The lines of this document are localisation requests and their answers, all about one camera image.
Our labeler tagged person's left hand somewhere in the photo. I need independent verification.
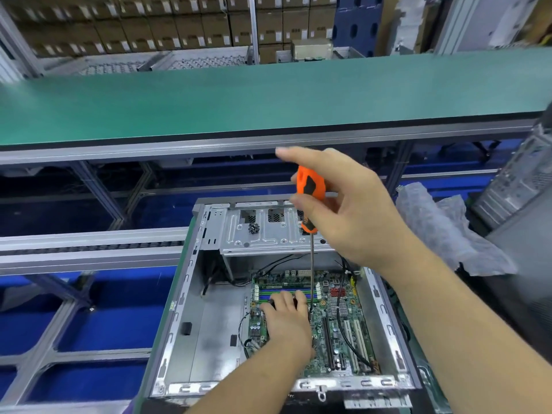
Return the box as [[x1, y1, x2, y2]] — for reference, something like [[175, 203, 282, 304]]
[[261, 290, 314, 365]]

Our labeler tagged person's right hand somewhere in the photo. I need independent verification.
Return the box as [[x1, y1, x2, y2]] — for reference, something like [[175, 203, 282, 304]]
[[274, 145, 431, 281]]

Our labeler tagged green RAM stick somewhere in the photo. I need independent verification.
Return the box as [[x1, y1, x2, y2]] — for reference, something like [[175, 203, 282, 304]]
[[252, 280, 322, 298]]

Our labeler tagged orange handled screwdriver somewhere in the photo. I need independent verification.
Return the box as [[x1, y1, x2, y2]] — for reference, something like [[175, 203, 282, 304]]
[[293, 164, 328, 317]]

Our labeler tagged green motherboard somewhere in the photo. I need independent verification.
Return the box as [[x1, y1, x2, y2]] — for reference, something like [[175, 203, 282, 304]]
[[241, 270, 381, 376]]

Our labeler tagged black and silver computer case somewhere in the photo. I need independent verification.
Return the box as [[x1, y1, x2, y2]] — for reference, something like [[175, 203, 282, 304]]
[[142, 195, 424, 409]]

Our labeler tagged person's left forearm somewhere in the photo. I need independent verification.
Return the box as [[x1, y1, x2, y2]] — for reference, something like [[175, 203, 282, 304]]
[[185, 344, 312, 414]]

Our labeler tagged grey computer tower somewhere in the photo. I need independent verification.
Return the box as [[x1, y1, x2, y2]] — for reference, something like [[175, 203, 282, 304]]
[[470, 125, 552, 229]]

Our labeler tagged dark grey case side panel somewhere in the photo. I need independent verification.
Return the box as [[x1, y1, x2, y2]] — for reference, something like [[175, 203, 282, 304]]
[[487, 202, 552, 324]]

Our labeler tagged white bubble wrap bag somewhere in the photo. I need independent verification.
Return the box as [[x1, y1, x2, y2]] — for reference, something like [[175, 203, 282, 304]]
[[395, 182, 519, 278]]

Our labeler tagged green conveyor belt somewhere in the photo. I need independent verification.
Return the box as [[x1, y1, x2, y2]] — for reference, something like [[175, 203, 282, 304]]
[[0, 51, 552, 152]]

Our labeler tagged stack of cardboard boxes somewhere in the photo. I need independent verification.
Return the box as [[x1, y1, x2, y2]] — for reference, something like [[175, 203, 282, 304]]
[[0, 0, 338, 64]]

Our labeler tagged black cable loop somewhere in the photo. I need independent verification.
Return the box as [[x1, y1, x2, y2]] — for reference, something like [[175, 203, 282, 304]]
[[457, 140, 511, 166]]

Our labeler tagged aluminium roller conveyor rail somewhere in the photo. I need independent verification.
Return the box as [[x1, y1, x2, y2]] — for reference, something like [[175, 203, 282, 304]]
[[0, 227, 189, 276]]

